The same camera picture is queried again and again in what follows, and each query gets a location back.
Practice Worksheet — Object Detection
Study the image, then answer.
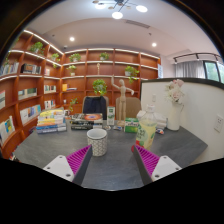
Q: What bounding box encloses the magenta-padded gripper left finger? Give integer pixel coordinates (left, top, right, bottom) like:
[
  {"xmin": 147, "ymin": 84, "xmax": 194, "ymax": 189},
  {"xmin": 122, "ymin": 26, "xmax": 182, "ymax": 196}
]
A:
[{"xmin": 42, "ymin": 144, "xmax": 94, "ymax": 186}]

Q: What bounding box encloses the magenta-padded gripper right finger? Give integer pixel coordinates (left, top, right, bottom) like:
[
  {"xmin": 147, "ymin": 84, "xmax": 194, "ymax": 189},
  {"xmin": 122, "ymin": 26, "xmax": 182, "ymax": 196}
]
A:
[{"xmin": 130, "ymin": 144, "xmax": 183, "ymax": 186}]

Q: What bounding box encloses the clear drink bottle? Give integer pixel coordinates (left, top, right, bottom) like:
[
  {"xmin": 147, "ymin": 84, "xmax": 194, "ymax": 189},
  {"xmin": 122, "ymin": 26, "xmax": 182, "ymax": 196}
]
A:
[{"xmin": 134, "ymin": 94, "xmax": 158, "ymax": 151}]

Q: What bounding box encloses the white mug with triangle pattern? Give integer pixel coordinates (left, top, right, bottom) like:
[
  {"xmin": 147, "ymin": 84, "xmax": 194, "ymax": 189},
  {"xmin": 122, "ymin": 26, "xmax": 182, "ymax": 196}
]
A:
[{"xmin": 86, "ymin": 128, "xmax": 109, "ymax": 157}]

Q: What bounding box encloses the white vase with pale flowers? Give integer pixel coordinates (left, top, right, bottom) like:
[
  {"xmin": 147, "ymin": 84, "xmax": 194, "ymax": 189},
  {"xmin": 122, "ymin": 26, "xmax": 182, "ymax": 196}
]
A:
[{"xmin": 164, "ymin": 78, "xmax": 185, "ymax": 132}]

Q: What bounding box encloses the short green box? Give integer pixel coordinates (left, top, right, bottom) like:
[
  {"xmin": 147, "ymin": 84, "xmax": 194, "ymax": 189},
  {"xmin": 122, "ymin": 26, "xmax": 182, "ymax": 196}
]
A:
[{"xmin": 124, "ymin": 117, "xmax": 140, "ymax": 134}]

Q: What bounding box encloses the beige chair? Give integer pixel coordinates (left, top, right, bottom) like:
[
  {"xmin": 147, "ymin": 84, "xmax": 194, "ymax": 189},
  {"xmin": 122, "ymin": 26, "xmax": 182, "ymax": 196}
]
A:
[{"xmin": 115, "ymin": 96, "xmax": 143, "ymax": 119}]

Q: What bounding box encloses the white desk partition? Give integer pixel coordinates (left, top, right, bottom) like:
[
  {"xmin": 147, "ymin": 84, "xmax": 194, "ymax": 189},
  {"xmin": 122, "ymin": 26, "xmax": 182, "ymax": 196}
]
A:
[{"xmin": 139, "ymin": 77, "xmax": 224, "ymax": 164}]

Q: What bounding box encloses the dark office chair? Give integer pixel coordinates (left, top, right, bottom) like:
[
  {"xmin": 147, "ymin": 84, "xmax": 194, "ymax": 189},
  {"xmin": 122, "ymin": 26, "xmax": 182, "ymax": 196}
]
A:
[{"xmin": 82, "ymin": 95, "xmax": 109, "ymax": 121}]

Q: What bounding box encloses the tall green and white carton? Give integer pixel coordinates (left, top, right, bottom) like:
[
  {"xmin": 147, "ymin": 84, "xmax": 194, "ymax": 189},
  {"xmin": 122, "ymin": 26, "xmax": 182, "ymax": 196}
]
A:
[{"xmin": 106, "ymin": 105, "xmax": 116, "ymax": 126}]

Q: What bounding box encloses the wooden artist mannequin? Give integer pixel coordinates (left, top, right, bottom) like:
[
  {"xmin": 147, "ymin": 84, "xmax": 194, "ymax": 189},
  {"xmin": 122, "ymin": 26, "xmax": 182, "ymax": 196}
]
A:
[{"xmin": 110, "ymin": 74, "xmax": 135, "ymax": 123}]

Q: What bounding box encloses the wooden shelf unit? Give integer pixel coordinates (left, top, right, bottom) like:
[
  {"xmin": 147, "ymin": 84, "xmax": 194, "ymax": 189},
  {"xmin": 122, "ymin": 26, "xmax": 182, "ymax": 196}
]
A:
[{"xmin": 0, "ymin": 29, "xmax": 161, "ymax": 159}]

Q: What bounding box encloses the white curtain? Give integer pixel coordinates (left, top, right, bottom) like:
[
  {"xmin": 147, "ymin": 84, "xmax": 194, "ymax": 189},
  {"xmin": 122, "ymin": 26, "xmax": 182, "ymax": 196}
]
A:
[{"xmin": 174, "ymin": 60, "xmax": 206, "ymax": 79}]

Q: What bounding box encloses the window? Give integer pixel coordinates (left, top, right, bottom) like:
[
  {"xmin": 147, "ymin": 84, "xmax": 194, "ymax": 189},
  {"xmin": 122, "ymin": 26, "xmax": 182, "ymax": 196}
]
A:
[{"xmin": 203, "ymin": 60, "xmax": 224, "ymax": 84}]

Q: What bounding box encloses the ceiling air vent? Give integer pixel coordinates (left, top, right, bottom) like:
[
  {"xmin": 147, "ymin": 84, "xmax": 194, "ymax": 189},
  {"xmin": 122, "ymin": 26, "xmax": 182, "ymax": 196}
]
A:
[{"xmin": 125, "ymin": 19, "xmax": 151, "ymax": 29}]

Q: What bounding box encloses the branching globe ceiling lamp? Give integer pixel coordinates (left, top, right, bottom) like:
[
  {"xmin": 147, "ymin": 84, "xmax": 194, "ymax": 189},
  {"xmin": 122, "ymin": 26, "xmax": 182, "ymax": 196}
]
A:
[{"xmin": 92, "ymin": 0, "xmax": 149, "ymax": 20}]

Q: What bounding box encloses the white wall socket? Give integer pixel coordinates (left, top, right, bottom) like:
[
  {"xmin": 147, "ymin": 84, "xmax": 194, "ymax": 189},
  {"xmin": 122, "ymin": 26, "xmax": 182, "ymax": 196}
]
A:
[{"xmin": 214, "ymin": 114, "xmax": 224, "ymax": 134}]

